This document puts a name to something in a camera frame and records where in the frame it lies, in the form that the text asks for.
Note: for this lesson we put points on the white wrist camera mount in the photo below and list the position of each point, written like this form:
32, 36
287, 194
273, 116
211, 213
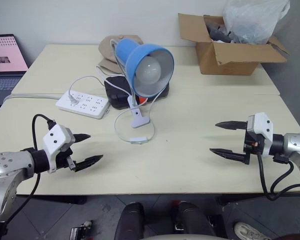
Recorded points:
262, 125
53, 140

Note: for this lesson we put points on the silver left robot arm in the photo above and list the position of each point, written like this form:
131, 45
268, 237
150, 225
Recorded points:
5, 165

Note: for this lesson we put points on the brown cardboard box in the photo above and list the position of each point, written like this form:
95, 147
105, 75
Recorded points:
230, 62

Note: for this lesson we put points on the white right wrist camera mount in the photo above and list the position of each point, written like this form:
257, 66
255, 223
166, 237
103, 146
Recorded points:
262, 125

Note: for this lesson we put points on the dark rounded shape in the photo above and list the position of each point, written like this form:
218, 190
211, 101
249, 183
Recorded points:
195, 220
130, 222

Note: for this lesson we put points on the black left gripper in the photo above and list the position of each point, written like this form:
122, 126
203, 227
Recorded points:
65, 160

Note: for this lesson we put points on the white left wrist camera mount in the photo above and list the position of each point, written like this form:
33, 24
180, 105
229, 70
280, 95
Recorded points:
53, 140

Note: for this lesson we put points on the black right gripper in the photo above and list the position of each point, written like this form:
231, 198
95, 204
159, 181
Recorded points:
252, 143

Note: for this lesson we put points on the blue clip desk lamp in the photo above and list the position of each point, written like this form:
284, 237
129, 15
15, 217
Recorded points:
130, 60

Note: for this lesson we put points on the white sneaker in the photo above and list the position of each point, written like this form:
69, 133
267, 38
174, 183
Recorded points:
248, 231

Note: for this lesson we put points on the clear plastic bag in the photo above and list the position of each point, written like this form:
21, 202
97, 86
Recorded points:
252, 20

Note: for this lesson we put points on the black box device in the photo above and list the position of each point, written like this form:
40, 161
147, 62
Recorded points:
115, 96

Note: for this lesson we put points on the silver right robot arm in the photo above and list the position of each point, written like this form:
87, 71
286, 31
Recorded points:
296, 145

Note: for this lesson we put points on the dark grey items in box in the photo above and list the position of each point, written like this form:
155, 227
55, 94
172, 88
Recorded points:
217, 32

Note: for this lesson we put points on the beige cloth hat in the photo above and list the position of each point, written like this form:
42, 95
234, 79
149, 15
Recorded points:
107, 52

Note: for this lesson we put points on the laptop with pink screen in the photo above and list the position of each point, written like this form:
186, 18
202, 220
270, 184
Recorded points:
2, 55

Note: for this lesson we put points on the white power strip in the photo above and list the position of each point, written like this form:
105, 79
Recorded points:
86, 105

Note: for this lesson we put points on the white light bulb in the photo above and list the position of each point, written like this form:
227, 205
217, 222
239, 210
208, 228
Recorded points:
148, 70

